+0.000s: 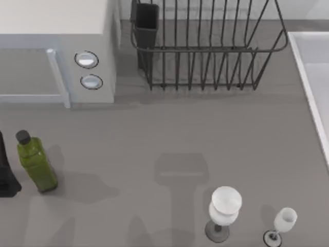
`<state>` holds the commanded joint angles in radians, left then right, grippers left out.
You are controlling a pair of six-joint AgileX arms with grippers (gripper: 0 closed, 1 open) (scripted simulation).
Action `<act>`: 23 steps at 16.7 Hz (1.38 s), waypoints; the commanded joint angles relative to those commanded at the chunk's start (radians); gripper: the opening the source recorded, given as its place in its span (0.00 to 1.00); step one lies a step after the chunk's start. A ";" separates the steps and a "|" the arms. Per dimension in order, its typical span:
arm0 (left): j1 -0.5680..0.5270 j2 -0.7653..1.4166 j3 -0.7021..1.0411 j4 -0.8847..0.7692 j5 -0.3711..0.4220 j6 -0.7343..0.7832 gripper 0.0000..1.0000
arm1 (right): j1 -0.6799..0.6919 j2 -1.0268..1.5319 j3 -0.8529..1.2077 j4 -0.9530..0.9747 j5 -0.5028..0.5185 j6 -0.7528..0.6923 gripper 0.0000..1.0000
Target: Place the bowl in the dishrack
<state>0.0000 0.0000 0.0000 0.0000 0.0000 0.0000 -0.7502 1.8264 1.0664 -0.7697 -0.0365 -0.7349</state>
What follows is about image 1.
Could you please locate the round microwave knob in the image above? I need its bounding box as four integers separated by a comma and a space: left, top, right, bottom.
74, 50, 100, 69
79, 74, 104, 91

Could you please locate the pale microwave oven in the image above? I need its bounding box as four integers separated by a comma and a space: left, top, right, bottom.
0, 0, 121, 109

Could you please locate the black cutlery holder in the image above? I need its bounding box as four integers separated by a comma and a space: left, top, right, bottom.
130, 0, 160, 70

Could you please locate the large white wine glass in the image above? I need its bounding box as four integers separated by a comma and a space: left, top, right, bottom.
205, 186, 243, 243

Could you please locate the green bottle with black cap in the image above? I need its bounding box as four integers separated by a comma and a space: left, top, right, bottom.
15, 130, 59, 193

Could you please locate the microwave door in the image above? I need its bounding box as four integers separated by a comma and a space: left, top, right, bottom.
0, 47, 71, 109

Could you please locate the small white wine glass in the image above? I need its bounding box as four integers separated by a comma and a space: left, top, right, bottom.
263, 207, 298, 247

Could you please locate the white sink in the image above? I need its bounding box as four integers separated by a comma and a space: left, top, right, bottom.
287, 31, 329, 172

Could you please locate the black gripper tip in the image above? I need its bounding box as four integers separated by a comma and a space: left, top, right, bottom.
0, 130, 23, 198

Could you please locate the dark wire dish rack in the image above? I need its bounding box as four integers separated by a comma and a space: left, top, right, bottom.
130, 0, 288, 91

